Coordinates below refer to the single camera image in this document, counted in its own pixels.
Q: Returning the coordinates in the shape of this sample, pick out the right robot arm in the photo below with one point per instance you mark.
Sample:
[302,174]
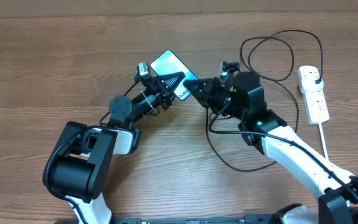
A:
[335,189]

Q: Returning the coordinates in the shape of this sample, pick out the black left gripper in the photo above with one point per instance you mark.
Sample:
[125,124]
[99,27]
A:
[164,98]

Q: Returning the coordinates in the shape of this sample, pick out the white power strip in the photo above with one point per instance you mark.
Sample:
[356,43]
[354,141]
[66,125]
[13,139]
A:
[315,103]

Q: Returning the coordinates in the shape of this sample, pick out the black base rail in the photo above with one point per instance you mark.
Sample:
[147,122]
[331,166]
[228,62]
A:
[247,219]

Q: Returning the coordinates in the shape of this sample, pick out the white charger adapter plug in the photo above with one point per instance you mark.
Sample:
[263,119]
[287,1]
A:
[310,85]

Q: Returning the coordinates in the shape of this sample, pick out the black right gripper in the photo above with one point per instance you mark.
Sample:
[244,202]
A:
[215,85]

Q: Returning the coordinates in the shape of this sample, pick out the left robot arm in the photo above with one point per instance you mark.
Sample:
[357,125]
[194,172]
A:
[78,166]

